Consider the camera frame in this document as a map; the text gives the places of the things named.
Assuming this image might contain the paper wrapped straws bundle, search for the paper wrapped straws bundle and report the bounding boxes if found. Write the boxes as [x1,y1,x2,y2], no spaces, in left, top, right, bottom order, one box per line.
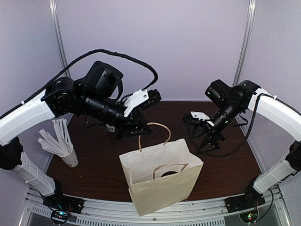
[38,118,74,157]

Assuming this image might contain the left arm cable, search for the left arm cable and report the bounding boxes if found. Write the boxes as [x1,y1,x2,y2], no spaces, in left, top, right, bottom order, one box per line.
[0,48,158,118]

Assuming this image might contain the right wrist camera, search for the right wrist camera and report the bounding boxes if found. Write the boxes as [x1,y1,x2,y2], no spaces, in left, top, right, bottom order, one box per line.
[182,111,214,127]

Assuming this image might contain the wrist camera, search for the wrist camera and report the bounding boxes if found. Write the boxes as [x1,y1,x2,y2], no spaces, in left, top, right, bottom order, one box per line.
[182,111,214,127]
[123,89,162,117]

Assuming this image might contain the aluminium front rail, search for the aluminium front rail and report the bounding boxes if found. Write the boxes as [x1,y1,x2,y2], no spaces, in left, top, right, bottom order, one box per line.
[20,197,293,226]

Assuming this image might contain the left aluminium frame post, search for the left aluminium frame post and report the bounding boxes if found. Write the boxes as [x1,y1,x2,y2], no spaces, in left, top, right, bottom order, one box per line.
[49,0,67,68]

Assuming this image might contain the black plastic cup lid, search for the black plastic cup lid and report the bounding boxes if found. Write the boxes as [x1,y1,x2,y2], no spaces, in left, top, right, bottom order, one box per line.
[161,171,177,177]

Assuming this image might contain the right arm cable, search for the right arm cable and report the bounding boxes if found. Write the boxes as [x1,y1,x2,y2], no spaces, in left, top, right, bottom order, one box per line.
[187,93,266,158]

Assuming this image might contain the brown paper bag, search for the brown paper bag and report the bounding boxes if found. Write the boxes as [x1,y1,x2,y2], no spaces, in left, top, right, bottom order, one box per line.
[119,121,205,217]

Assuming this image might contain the aluminium frame post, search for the aluminium frame post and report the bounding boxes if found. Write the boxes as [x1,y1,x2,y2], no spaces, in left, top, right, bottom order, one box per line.
[232,0,256,86]
[49,0,67,68]

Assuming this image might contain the white cup holding straws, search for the white cup holding straws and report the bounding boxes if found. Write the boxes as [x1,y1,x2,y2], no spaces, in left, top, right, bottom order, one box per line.
[61,149,79,168]

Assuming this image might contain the right aluminium frame post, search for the right aluminium frame post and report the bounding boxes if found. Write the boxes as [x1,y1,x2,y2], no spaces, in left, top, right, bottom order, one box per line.
[232,0,256,86]

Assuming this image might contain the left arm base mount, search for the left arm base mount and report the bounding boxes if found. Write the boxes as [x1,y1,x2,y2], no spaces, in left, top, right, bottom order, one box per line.
[40,194,84,225]

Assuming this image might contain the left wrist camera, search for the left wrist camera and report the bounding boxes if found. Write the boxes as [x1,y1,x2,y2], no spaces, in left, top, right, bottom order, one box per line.
[123,89,162,117]

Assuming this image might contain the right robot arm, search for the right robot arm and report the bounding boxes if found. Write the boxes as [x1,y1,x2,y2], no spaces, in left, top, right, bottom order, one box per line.
[189,80,301,208]

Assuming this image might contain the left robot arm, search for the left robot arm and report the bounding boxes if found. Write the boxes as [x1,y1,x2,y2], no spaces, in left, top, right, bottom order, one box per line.
[0,61,152,209]

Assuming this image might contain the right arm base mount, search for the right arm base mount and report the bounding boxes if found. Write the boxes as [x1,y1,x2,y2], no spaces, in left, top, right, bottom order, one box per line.
[225,194,266,224]

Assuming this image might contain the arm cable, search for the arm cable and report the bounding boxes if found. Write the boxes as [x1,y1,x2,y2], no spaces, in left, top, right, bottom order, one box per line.
[0,48,158,118]
[187,93,266,158]

